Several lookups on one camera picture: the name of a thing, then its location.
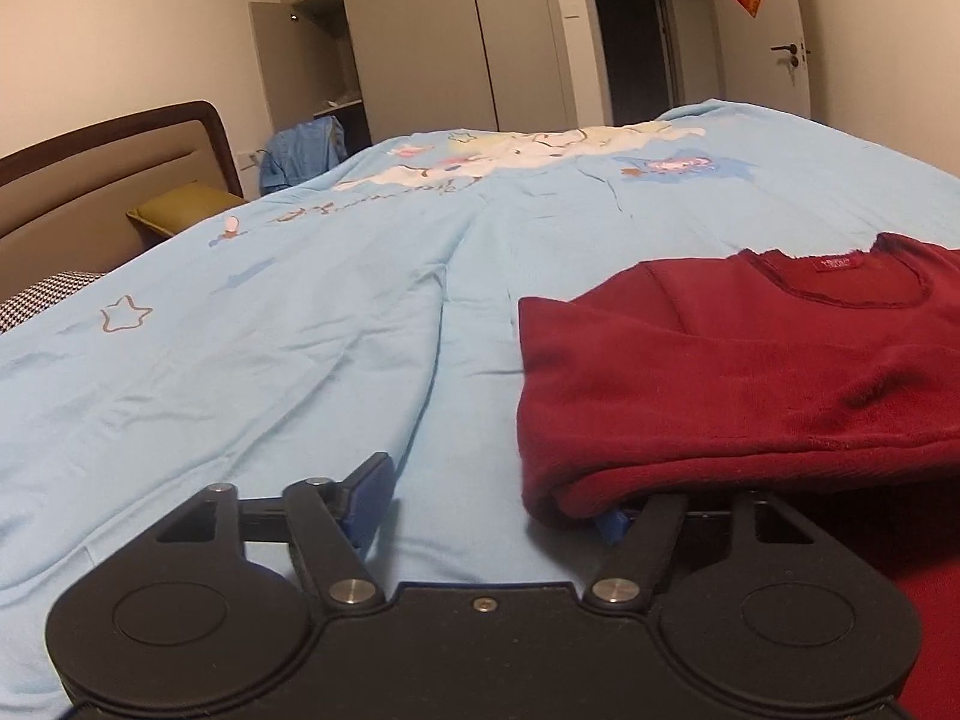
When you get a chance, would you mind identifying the blue clothes pile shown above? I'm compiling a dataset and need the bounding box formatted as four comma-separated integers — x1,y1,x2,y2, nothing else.
259,115,347,195

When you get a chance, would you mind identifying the black door handle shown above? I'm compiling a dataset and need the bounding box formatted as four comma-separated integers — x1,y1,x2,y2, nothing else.
770,43,809,70

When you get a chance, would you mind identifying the grey built-in wardrobe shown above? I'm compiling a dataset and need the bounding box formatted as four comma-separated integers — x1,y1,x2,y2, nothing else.
249,0,612,153

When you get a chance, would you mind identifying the mustard yellow pillow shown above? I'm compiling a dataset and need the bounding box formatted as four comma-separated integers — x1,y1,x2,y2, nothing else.
125,182,245,238

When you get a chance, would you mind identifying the dark red long-sleeve shirt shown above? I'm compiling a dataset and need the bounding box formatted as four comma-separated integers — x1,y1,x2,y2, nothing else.
517,232,958,718

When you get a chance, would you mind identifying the black white checkered pillow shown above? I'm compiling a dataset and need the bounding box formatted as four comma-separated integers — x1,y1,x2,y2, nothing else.
0,270,101,333

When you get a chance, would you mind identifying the white bedroom door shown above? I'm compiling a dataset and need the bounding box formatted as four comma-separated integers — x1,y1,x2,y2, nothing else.
709,0,812,117

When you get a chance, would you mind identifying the brown padded bed headboard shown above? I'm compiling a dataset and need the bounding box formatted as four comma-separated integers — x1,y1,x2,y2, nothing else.
2,101,241,299

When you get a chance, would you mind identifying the light blue cartoon duvet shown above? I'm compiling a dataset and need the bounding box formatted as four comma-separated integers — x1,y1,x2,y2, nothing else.
2,101,958,718

